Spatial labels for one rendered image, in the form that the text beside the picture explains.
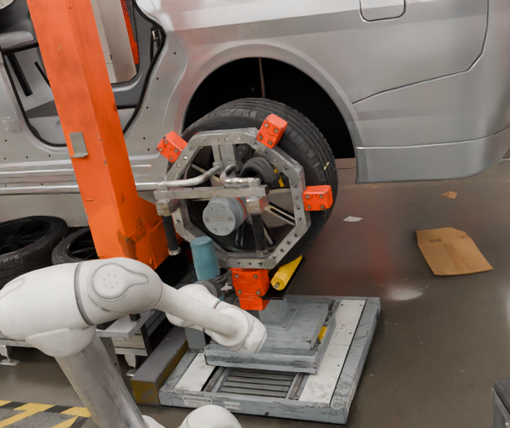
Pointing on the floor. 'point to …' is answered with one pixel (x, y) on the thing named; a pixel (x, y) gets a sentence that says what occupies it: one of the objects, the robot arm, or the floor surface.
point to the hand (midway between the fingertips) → (226, 278)
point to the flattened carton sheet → (451, 252)
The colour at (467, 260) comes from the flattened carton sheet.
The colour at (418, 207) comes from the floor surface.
